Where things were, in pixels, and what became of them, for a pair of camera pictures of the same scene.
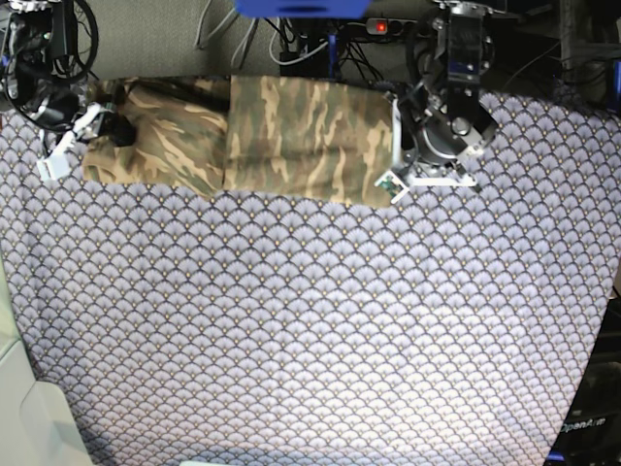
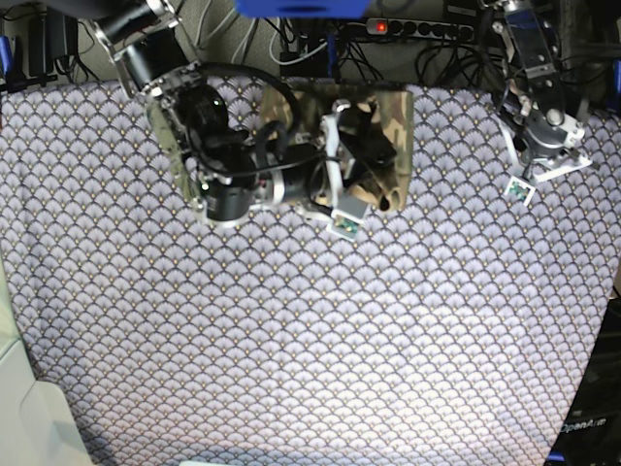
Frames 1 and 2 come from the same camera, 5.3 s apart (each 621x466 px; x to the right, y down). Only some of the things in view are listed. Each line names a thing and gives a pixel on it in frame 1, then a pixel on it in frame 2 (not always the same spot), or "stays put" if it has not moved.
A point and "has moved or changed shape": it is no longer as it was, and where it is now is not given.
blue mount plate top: x=303 y=9 stays put
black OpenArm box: x=591 y=433 stays put
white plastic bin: x=38 y=426 stays put
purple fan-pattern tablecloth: x=456 y=326 stays put
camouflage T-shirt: x=322 y=142 has moved or changed shape
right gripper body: x=396 y=179 -> x=544 y=145
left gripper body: x=100 y=123 -> x=352 y=143
